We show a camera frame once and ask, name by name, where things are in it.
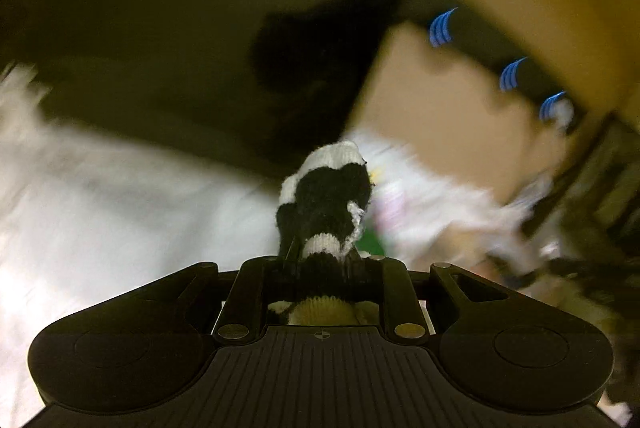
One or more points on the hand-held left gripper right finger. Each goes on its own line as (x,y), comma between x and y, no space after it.
(395,290)

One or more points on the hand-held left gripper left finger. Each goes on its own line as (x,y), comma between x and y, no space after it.
(251,290)

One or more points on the white woven blanket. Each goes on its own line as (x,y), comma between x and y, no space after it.
(125,208)

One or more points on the black and white knit sock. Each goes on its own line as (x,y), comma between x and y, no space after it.
(325,200)

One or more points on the pink cardboard box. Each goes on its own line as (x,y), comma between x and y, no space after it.
(440,118)

